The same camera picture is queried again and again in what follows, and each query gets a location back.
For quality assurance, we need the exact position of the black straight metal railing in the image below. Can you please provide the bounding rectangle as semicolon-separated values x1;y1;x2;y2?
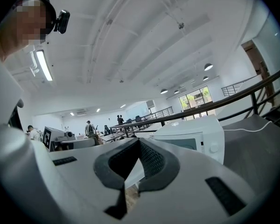
140;106;174;122
221;75;257;97

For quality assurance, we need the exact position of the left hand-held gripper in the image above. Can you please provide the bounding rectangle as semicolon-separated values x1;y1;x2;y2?
42;126;98;153

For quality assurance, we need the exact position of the dark table with white legs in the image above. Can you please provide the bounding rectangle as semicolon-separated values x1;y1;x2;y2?
221;114;280;196

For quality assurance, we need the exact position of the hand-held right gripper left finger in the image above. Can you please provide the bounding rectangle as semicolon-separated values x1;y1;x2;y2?
4;138;140;224

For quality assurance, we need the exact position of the large glass window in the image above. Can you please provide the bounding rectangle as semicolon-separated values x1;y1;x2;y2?
178;85;213;109

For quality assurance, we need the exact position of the thin white cable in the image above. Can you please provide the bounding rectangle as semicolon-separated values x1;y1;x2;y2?
224;119;274;133

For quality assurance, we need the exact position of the ceiling tube light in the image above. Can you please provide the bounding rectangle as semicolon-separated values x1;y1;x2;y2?
35;49;54;82

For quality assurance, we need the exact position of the black curved metal railing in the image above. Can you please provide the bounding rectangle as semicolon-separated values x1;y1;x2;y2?
109;62;280;137

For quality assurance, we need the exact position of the person's head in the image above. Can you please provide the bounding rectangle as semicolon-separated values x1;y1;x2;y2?
0;0;58;63

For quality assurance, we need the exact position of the black head camera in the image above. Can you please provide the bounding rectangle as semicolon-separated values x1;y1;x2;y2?
54;9;71;35

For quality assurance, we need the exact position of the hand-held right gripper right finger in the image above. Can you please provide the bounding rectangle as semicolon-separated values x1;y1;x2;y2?
130;138;269;224

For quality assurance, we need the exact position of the white microwave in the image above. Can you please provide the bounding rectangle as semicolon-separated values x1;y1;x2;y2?
150;115;225;166

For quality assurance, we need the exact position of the brown wooden door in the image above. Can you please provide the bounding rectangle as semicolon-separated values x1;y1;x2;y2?
241;41;276;107

